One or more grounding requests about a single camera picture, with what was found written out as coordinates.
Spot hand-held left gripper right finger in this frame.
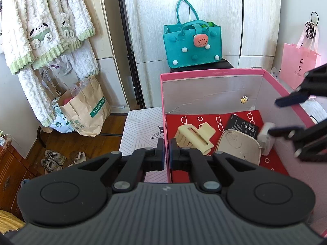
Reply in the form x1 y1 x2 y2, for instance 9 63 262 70
169 138 258 192

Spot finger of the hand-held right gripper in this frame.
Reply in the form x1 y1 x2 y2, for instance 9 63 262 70
274 63 327 108
268 117 327 162

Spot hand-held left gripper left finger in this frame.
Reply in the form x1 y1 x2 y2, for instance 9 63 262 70
68 138 165 193

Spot white charger plug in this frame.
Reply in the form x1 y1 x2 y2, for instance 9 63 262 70
257 122 277 156

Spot cream hair claw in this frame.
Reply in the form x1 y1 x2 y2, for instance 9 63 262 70
174 123 216 155

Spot black battery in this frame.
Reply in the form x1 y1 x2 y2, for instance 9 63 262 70
224 114 263 140

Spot beige rounded device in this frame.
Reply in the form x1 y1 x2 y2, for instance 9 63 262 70
213 130 262 165

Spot pink cardboard box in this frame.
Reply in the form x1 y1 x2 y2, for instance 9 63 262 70
160 68 327 235

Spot pink paper bag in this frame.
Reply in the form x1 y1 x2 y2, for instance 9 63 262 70
280 23 321 90

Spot red patterned box liner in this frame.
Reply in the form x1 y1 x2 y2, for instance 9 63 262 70
166 110 289 184

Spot brown paper bag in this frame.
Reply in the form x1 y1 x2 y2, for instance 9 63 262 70
57 75 111 136

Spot white and blue plastic bag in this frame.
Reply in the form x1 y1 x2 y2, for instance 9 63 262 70
49 98 75 133

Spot teal felt handbag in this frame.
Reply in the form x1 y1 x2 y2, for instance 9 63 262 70
163 0 222 68

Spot white wardrobe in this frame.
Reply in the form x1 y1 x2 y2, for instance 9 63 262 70
123 0 281 109

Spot white printed plastic bag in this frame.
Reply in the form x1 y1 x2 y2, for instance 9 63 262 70
46 55 75 82

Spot wooden cabinet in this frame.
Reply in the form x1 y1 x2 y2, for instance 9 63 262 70
0 138 35 220

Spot white fluffy pajamas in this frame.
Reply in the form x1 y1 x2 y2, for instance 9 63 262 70
0 0 100 127

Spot black hair ties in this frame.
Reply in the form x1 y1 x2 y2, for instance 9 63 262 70
305 11 321 40

